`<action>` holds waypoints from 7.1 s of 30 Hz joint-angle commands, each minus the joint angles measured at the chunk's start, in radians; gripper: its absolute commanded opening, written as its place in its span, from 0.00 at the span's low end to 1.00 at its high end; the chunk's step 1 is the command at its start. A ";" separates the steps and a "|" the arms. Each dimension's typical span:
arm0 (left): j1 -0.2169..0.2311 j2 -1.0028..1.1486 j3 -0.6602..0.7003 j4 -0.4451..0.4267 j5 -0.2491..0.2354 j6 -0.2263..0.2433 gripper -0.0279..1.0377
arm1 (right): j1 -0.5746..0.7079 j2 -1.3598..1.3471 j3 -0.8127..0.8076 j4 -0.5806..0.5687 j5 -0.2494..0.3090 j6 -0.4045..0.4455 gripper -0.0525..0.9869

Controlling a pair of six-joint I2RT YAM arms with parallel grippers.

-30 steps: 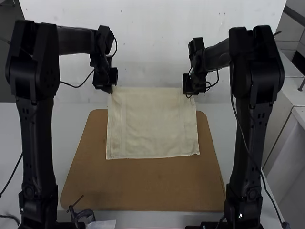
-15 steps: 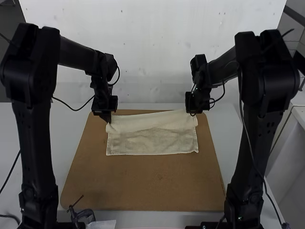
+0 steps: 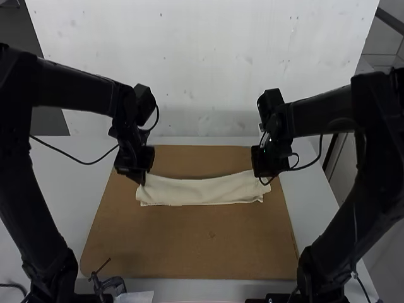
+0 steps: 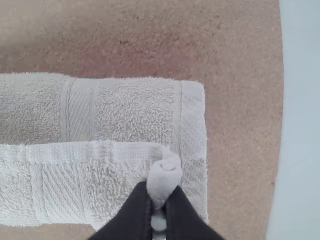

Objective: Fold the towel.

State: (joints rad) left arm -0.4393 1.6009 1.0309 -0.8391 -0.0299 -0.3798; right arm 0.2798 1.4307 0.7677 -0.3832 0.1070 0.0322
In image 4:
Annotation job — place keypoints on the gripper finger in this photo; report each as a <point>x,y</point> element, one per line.
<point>186,220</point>
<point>130,217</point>

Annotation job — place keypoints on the pale towel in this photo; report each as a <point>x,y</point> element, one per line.
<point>120,112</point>

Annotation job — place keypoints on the cork mat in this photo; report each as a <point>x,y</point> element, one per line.
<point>175,37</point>

